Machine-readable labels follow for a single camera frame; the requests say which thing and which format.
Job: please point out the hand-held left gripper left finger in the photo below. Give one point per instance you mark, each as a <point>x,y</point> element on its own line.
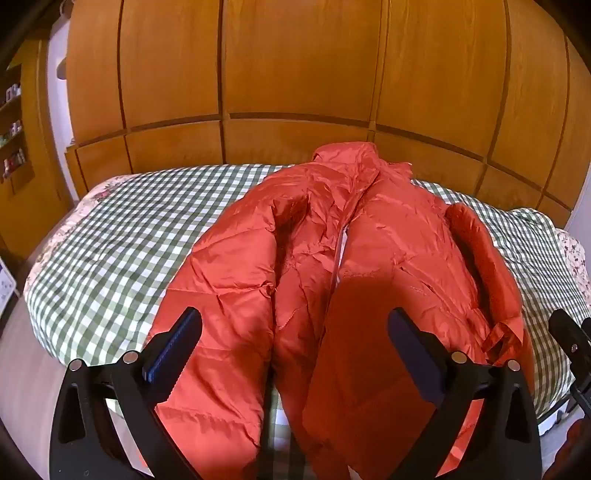
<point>178,342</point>

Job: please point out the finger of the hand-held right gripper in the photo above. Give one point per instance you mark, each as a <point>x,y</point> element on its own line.
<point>570,334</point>

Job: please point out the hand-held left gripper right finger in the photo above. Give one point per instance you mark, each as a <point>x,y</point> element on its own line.
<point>411,342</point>

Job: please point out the orange puffer jacket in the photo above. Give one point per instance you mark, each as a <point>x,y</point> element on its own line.
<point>300,258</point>

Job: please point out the green checked bedspread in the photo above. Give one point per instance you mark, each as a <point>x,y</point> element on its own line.
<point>115,240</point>

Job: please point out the wooden shelf unit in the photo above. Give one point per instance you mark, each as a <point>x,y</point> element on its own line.
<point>41,138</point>

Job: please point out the small bottles on shelves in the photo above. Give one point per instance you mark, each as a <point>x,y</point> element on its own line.
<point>13,127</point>

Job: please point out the wooden wardrobe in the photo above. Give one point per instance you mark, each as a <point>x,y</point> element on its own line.
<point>300,60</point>

